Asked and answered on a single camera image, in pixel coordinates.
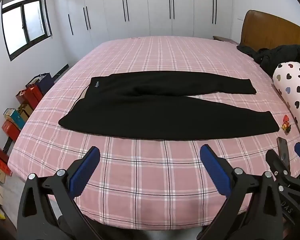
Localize black framed window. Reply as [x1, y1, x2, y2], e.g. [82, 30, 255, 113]
[1, 0, 52, 61]

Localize heart pattern white pillow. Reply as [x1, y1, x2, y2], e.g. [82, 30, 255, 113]
[273, 62, 300, 131]

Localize red box near floor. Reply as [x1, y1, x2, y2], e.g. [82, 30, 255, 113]
[0, 148, 12, 177]

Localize red shoe box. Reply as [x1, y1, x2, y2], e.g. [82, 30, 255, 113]
[2, 120, 20, 142]

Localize navy gift bag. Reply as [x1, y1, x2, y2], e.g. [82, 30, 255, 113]
[25, 73, 55, 96]

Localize teal box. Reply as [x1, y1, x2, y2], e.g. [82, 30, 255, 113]
[3, 108, 25, 130]

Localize white wardrobe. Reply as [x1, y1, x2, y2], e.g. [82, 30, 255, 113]
[55, 0, 233, 64]

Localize black clothing pile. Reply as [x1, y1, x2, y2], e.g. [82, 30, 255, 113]
[237, 44, 300, 77]

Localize pink plaid bed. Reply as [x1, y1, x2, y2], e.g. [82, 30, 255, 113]
[8, 36, 300, 230]

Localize small red toy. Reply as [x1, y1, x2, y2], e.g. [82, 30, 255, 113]
[282, 115, 291, 134]

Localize brown wooden headboard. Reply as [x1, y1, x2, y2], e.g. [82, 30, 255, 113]
[240, 10, 300, 51]

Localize red gift bag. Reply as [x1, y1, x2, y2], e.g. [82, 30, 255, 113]
[15, 85, 43, 110]

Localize black pants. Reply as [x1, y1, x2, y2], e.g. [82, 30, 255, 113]
[58, 71, 280, 140]

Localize dark smartphone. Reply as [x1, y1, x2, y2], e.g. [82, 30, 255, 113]
[277, 137, 290, 172]

